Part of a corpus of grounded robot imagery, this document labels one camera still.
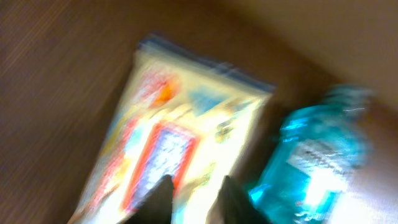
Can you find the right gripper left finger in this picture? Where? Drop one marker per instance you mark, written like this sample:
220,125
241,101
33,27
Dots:
157,208

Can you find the yellow wet wipes pack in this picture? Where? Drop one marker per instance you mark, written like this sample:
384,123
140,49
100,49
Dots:
181,115

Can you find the blue mouthwash bottle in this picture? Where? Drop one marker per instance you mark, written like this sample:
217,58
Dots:
319,150

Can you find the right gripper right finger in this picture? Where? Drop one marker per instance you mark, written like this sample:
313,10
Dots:
232,206

